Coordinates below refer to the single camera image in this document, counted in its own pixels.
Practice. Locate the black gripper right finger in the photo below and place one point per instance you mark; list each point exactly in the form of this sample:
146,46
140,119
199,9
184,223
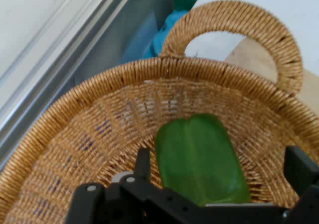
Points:
302,174

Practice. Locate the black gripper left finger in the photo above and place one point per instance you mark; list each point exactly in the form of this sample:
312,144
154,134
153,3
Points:
139,199

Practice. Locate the green bell pepper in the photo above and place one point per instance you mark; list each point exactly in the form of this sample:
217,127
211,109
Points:
199,159

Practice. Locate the white flat board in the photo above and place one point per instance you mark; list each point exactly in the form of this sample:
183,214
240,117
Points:
281,0

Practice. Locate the aluminium frame rail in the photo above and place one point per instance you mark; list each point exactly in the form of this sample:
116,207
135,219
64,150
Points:
62,44

